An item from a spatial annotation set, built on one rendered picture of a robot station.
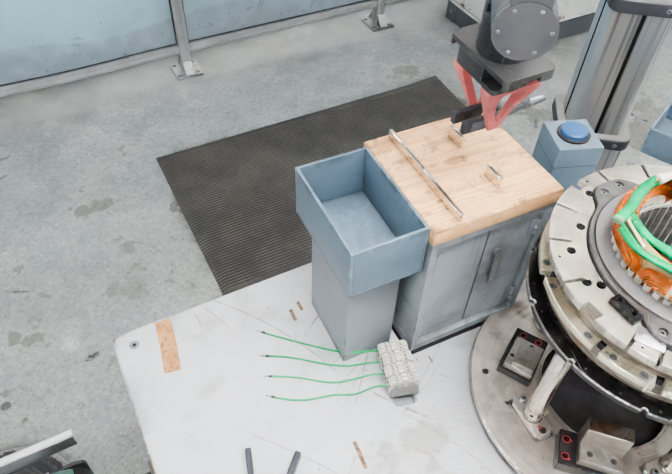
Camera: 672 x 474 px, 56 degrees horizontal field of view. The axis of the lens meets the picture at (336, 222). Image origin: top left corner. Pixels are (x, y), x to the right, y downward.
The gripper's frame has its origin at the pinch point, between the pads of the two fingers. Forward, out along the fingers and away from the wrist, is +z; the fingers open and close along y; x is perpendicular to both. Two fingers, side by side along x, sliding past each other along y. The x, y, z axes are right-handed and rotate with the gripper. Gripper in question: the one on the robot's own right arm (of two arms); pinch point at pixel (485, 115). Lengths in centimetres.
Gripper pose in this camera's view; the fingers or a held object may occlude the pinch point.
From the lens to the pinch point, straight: 76.0
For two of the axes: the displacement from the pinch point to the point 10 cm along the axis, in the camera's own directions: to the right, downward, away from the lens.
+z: -0.2, 6.5, 7.6
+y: 4.4, 6.9, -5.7
